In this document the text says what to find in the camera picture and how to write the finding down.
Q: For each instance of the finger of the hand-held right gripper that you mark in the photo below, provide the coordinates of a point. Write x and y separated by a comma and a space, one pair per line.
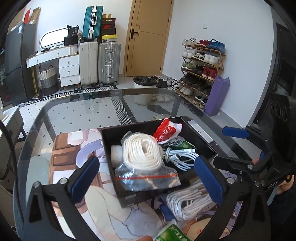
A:
234, 132
231, 163

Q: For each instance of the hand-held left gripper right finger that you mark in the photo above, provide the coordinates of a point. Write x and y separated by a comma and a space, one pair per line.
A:
209, 183

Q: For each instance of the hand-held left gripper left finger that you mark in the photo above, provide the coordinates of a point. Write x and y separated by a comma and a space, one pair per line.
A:
84, 179

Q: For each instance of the white foam wrap roll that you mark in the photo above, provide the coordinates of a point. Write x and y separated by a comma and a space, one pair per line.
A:
116, 155

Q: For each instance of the black cardboard box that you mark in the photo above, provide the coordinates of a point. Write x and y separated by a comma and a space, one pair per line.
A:
129, 201

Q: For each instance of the white and green packet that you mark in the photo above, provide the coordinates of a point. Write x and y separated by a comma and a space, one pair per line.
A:
178, 142

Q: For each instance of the clear zip bag red stripe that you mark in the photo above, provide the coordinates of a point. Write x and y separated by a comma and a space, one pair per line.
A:
148, 182

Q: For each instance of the red snack packet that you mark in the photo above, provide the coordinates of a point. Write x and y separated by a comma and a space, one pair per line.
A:
164, 131

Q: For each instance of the person's right forearm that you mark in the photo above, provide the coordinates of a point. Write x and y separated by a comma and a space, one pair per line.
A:
284, 213

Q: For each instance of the person's right hand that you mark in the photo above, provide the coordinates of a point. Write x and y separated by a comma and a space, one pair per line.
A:
284, 188

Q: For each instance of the printed desk mat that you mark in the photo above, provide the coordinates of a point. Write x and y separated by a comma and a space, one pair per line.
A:
69, 150

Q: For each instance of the purple bag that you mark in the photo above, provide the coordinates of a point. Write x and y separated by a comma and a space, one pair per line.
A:
217, 95

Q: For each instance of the beige slipper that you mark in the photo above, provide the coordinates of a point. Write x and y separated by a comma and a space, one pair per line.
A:
161, 116

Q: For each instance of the wooden shoe rack with shoes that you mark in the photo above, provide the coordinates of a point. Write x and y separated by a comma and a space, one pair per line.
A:
210, 58

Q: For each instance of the pile of loose shoes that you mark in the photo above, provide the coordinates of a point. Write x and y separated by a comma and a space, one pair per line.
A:
172, 82

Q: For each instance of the grey low cabinet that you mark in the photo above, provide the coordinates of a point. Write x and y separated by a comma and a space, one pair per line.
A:
12, 122

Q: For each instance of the white trash bin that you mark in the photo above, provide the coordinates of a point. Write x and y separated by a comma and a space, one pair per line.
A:
144, 92

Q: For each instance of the woven basket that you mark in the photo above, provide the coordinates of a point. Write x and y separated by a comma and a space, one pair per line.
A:
48, 81

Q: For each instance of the white vanity dresser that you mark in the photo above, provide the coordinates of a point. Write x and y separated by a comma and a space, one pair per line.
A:
68, 69

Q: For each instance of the white suitcase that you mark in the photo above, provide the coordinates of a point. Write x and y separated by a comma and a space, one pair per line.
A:
88, 62

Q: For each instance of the silver suitcase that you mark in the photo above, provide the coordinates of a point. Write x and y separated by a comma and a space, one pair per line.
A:
108, 62

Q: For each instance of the wooden door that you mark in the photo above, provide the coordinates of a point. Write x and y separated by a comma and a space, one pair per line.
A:
148, 39

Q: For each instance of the white ribbed container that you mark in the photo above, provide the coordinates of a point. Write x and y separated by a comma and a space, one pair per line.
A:
73, 49

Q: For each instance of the dark refrigerator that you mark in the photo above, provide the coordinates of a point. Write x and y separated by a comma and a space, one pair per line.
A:
19, 64

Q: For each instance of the black case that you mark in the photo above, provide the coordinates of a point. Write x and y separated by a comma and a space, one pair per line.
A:
70, 41

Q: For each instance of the yellow and black shoe box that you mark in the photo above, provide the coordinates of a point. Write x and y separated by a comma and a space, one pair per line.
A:
109, 38

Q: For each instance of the oval mirror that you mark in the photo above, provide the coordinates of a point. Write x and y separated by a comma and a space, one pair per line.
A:
52, 38

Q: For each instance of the black paper bag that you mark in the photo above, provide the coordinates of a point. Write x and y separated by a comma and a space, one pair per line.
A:
72, 30

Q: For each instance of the red and black shoe box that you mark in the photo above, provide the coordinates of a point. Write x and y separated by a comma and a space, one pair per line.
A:
108, 26

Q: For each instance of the teal suitcase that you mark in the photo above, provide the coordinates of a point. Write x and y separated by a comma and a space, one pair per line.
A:
92, 23

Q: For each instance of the brown shoe box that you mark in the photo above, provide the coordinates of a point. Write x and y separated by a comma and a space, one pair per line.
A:
107, 16

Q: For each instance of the flat cardboard box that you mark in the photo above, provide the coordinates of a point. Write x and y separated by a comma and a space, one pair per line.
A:
34, 15

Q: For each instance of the red paper bag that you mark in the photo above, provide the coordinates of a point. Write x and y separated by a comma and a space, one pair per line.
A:
27, 15

